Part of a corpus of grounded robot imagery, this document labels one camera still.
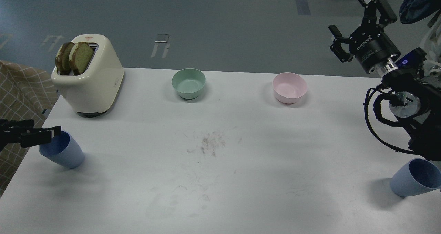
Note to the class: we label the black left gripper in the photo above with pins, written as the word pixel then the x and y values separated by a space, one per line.
pixel 25 134

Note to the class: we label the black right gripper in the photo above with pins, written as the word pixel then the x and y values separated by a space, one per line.
pixel 368 43

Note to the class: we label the light blue cup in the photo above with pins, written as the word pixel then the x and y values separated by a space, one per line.
pixel 418 176

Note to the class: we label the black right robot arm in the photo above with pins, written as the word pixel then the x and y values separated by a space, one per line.
pixel 405 99

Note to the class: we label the beige checkered cloth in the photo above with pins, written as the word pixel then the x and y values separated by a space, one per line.
pixel 25 93

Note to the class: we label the cream white toaster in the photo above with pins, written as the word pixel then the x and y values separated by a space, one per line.
pixel 92 92

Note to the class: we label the left toast slice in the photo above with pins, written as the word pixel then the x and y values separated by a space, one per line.
pixel 62 59

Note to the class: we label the pink bowl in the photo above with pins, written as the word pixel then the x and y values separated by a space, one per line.
pixel 289 88

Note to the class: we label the green bowl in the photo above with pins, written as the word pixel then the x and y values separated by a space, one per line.
pixel 189 83

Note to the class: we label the white chair frame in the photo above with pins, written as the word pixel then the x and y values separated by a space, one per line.
pixel 431 44

